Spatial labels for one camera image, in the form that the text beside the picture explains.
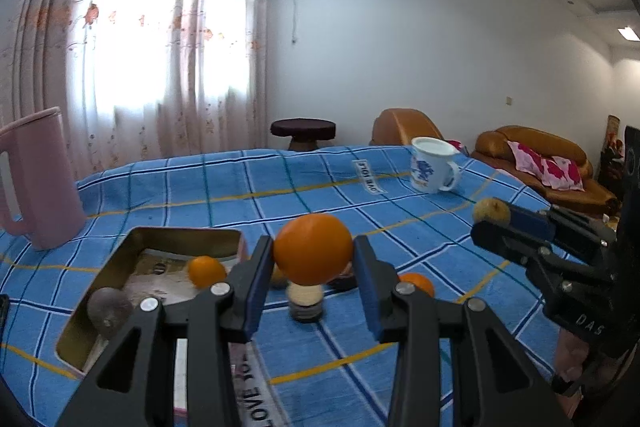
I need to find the large orange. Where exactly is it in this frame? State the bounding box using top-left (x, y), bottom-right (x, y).
top-left (273, 213), bottom-right (355, 286)

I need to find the brown leather sofa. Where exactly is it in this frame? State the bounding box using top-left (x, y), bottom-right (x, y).
top-left (472, 125), bottom-right (621, 218)

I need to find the purple passion fruit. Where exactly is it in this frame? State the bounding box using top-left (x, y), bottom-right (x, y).
top-left (86, 287), bottom-right (135, 340)

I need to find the small orange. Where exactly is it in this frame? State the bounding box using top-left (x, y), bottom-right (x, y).
top-left (187, 256), bottom-right (228, 290)

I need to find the pink floral cloth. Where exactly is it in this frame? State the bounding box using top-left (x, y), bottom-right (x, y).
top-left (507, 140), bottom-right (585, 192)

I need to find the white mug with blue print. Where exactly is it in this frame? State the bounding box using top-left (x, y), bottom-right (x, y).
top-left (410, 137), bottom-right (463, 194)

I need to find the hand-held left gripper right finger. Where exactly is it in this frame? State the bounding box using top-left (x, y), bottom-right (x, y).
top-left (352, 235), bottom-right (576, 427)

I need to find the medium orange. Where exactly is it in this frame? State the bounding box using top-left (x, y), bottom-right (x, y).
top-left (398, 272), bottom-right (436, 299)

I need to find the brown round pastry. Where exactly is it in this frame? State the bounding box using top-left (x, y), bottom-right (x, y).
top-left (327, 272), bottom-right (358, 292)

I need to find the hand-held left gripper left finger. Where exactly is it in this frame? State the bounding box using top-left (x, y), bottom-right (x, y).
top-left (55, 235), bottom-right (275, 427)

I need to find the brown leather armchair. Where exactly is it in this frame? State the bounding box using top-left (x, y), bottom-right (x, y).
top-left (370, 108), bottom-right (446, 146)

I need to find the person's right hand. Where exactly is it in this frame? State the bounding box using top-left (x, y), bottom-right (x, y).
top-left (554, 328), bottom-right (593, 403)

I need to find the dark round stool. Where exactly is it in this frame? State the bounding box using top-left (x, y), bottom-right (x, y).
top-left (270, 118), bottom-right (337, 151)

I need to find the rectangular metal tin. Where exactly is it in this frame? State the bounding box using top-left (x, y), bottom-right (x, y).
top-left (54, 227), bottom-right (249, 380)

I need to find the sheer floral curtain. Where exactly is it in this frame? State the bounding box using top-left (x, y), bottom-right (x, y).
top-left (0, 0), bottom-right (278, 182)

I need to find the blue plaid tablecloth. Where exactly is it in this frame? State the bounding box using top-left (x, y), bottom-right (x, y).
top-left (0, 146), bottom-right (621, 427)

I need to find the round cake slice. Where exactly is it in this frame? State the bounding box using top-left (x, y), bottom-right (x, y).
top-left (286, 283), bottom-right (325, 324)

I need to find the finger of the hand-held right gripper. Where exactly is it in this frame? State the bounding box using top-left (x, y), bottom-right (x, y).
top-left (505, 202), bottom-right (618, 254)
top-left (471, 222), bottom-right (608, 304)

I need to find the pink electric kettle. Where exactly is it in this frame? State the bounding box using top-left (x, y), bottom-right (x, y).
top-left (0, 107), bottom-right (87, 250)

